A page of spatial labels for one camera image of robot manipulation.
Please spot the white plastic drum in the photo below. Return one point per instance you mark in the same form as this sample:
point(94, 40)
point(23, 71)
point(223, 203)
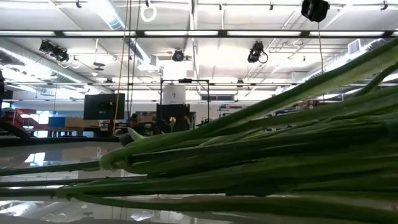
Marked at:
point(174, 93)

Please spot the black stand frame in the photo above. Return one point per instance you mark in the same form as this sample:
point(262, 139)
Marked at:
point(185, 81)

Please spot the red flower bunch green stems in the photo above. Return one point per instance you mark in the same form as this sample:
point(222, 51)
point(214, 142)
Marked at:
point(248, 149)

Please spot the red metal frame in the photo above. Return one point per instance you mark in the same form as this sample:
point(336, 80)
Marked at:
point(18, 116)

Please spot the blue box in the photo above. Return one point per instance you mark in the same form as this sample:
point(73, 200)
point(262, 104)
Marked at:
point(57, 122)

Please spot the black table frame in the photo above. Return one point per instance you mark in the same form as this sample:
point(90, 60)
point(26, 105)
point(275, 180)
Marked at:
point(62, 140)

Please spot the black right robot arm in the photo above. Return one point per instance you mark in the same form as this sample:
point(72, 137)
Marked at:
point(314, 11)

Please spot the pink tulip in background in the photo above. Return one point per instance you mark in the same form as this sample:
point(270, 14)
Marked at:
point(172, 119)

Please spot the cardboard box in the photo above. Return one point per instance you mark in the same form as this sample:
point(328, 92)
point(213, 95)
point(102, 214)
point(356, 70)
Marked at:
point(82, 122)

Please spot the person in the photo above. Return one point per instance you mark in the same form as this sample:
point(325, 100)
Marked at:
point(135, 123)

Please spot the black monitor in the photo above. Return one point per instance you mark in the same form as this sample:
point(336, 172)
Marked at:
point(104, 107)

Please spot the black box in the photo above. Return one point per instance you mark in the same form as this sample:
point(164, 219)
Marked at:
point(172, 116)

